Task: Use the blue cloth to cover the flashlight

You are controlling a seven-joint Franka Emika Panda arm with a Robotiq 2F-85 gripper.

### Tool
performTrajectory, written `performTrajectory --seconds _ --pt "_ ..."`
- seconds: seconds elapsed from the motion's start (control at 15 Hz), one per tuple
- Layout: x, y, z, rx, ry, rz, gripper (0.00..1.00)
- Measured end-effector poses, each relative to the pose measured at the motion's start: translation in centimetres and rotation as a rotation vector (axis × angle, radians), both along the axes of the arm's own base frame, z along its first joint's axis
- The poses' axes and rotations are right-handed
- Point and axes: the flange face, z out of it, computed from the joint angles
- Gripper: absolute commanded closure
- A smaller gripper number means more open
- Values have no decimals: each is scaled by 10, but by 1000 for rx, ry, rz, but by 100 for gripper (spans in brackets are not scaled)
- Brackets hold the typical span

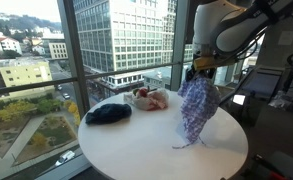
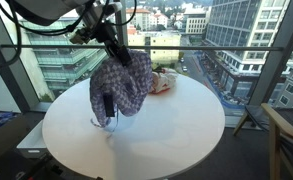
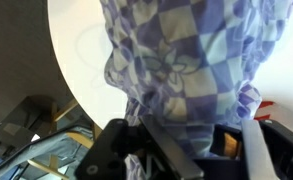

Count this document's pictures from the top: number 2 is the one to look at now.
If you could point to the blue white checkered cloth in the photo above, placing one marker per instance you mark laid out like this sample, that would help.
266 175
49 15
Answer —
126 83

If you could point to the grey slanted window column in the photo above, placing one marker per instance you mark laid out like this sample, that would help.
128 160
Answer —
6 73
279 50

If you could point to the small dark flashlight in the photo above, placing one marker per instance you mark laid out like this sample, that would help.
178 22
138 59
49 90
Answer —
108 105

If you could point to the grey window handrail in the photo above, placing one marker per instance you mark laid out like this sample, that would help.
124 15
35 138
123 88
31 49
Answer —
202 48

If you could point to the wooden chair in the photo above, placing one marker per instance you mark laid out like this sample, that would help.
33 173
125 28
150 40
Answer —
279 133

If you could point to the red plate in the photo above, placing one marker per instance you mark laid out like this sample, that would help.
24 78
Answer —
159 90

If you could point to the red and white cloth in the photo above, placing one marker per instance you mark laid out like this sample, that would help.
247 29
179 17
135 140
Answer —
162 81

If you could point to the grey vertical window mullion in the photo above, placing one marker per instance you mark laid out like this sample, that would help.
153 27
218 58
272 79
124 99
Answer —
122 30

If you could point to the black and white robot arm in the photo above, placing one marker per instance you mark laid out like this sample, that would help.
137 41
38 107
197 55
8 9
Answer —
49 10

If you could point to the brown box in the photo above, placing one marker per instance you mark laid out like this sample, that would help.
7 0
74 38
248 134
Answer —
4 140

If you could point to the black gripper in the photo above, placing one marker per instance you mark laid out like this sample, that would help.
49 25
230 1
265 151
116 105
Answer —
102 23

